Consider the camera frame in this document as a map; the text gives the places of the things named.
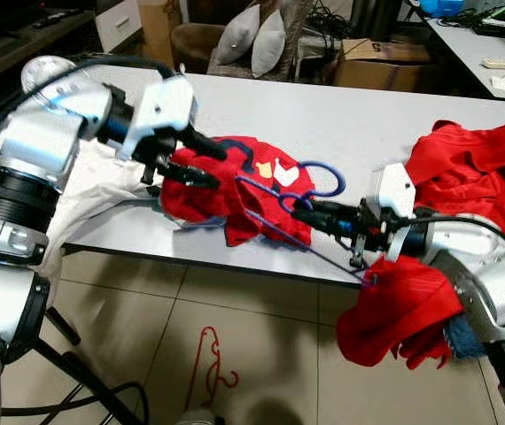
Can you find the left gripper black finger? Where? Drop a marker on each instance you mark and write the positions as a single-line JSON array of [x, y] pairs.
[[192, 175], [201, 147]]

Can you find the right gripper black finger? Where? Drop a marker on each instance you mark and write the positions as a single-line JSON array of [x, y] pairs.
[[323, 225], [322, 212]]

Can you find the small red patched garment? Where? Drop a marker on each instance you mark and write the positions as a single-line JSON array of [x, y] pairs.
[[208, 208]]

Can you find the red hoodie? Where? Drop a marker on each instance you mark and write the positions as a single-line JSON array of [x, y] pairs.
[[465, 168]]

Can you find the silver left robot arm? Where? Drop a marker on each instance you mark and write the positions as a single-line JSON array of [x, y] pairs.
[[31, 150]]

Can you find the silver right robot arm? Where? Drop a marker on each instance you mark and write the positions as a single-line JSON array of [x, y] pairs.
[[483, 274]]

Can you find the large white garment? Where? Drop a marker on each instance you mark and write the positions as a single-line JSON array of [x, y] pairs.
[[93, 204]]

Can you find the brown round basket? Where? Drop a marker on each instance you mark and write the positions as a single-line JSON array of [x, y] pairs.
[[195, 49]]

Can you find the grey pillow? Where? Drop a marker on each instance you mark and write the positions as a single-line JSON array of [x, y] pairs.
[[268, 44], [236, 35]]

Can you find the white drawer cabinet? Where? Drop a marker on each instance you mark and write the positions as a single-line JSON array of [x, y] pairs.
[[118, 22]]

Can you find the brown wicker chair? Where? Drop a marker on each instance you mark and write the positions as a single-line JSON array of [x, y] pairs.
[[292, 35]]

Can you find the blue denim jeans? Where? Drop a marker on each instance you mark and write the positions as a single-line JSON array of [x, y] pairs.
[[465, 341]]

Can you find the printed cardboard box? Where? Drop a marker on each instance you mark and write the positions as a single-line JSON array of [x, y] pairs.
[[381, 66]]

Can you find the small white card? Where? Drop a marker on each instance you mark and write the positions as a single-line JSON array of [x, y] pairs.
[[501, 83]]

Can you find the black low stand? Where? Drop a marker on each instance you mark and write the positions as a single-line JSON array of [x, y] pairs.
[[13, 44]]

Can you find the white remote control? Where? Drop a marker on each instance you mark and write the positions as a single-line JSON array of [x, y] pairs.
[[501, 63]]

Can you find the white desk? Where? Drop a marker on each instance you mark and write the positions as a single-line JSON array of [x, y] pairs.
[[465, 53]]

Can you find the grey robot foot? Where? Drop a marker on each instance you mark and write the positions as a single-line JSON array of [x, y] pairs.
[[201, 418]]

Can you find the black tripod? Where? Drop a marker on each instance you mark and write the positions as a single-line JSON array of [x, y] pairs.
[[84, 381]]

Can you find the blue plastic tub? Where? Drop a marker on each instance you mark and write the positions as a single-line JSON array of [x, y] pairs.
[[443, 7]]

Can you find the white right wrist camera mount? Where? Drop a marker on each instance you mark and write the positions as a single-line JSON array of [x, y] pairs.
[[392, 199]]

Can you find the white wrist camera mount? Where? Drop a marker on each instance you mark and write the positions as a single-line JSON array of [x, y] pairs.
[[392, 199], [159, 111]]

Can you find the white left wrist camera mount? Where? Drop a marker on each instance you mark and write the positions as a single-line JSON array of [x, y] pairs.
[[159, 111]]

